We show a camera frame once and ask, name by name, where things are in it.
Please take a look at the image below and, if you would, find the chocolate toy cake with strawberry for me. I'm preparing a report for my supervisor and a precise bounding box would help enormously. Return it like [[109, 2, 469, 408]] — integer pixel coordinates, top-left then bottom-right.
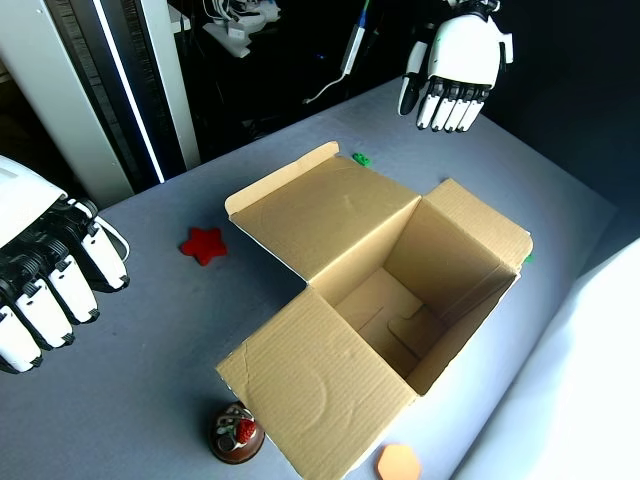
[[207, 401, 266, 466]]

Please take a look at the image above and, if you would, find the white plastic bracket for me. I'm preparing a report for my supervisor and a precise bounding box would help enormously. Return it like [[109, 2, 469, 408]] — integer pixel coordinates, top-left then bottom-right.
[[202, 0, 284, 60]]

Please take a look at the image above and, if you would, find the white cardboard box brown inside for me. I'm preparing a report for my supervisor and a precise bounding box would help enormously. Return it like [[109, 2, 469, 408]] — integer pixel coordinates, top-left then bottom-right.
[[215, 141, 535, 479]]

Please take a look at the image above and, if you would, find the white light strip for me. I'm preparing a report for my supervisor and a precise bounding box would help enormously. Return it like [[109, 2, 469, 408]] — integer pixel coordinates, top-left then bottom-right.
[[91, 0, 166, 184]]

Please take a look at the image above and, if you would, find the orange hexagon block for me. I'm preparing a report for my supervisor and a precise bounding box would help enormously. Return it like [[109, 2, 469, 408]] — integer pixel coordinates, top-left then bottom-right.
[[375, 443, 423, 480]]

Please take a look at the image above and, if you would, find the grey table cloth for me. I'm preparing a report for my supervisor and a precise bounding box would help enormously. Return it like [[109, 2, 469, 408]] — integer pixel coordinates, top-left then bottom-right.
[[0, 74, 621, 480]]

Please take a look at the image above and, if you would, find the white cable adapter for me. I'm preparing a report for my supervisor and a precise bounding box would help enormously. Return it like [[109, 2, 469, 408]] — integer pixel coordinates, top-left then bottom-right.
[[339, 24, 367, 77]]

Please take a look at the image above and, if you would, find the white metal column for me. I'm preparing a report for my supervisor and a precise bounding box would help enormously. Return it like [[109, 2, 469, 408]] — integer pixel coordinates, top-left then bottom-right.
[[0, 0, 201, 209]]

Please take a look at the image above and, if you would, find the white backdrop sheet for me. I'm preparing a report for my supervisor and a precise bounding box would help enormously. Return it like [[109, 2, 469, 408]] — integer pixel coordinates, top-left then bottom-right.
[[447, 234, 640, 480]]

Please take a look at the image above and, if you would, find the red star block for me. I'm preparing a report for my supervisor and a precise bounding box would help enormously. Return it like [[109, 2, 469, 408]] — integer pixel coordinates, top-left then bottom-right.
[[179, 225, 229, 267]]

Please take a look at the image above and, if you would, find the white cable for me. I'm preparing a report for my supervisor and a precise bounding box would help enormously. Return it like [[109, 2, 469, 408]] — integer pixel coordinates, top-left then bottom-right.
[[302, 69, 351, 106]]

